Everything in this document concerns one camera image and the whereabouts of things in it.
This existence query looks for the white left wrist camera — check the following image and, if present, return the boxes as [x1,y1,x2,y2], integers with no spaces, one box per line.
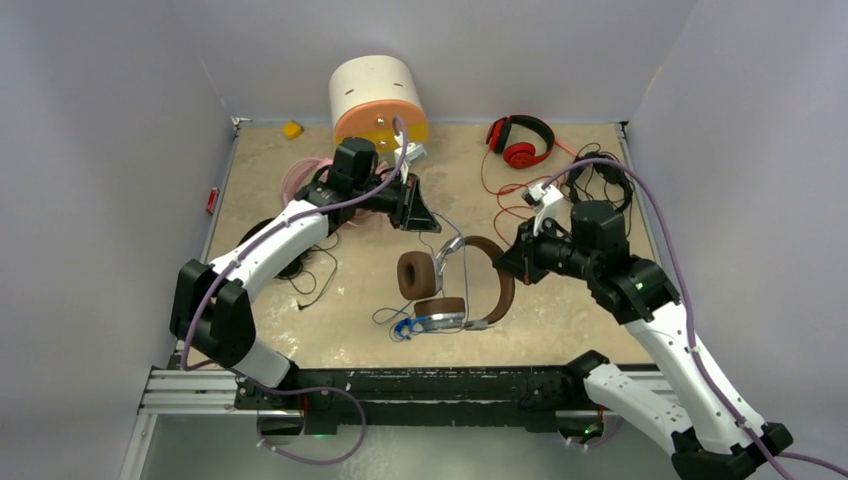
[401,142,427,172]

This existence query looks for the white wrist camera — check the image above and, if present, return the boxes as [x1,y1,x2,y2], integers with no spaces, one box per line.
[522,182,565,237]
[401,142,427,172]

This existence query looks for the brown leather silver headphones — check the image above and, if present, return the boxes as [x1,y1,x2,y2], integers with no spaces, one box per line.
[395,235,515,334]

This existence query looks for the pink headphones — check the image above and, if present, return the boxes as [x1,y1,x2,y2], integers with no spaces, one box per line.
[279,157,390,227]

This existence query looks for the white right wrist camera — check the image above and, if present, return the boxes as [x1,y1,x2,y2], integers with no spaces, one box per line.
[522,182,565,237]

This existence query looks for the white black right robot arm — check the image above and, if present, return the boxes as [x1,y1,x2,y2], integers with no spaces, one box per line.
[494,201,793,479]

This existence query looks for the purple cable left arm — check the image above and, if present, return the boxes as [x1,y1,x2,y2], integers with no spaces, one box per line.
[180,115,410,372]

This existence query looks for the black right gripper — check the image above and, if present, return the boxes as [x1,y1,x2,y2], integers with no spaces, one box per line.
[494,215,599,286]

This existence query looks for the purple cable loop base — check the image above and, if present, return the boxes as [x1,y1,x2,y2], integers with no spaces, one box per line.
[256,384,368,466]

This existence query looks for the small yellow block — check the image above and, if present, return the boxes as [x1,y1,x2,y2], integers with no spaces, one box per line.
[281,121,305,140]

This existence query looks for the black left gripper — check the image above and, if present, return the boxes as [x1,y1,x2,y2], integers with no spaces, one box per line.
[352,171,440,232]

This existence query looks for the small red clip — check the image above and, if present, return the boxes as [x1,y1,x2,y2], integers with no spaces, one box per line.
[205,187,219,216]

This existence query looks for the red black headphones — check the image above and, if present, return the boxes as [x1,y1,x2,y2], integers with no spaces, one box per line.
[485,114,556,170]

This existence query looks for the black headphones left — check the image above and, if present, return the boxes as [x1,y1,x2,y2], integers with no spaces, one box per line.
[275,238,340,311]

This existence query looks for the cream orange yellow drawer box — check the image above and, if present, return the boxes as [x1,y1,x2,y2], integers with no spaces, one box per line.
[328,55,429,153]

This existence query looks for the red audio cable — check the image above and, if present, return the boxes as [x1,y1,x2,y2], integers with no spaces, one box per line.
[480,135,578,230]

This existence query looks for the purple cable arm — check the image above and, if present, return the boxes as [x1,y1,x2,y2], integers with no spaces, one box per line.
[180,115,410,372]
[539,157,848,478]

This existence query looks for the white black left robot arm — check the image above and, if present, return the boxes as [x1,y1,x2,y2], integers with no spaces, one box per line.
[169,133,441,409]

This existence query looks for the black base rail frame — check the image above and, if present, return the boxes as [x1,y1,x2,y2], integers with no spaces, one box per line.
[139,351,608,433]

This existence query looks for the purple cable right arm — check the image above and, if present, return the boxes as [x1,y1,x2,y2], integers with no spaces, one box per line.
[539,157,848,478]

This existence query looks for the black headphones right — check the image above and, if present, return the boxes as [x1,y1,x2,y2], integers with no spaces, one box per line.
[563,142,634,213]

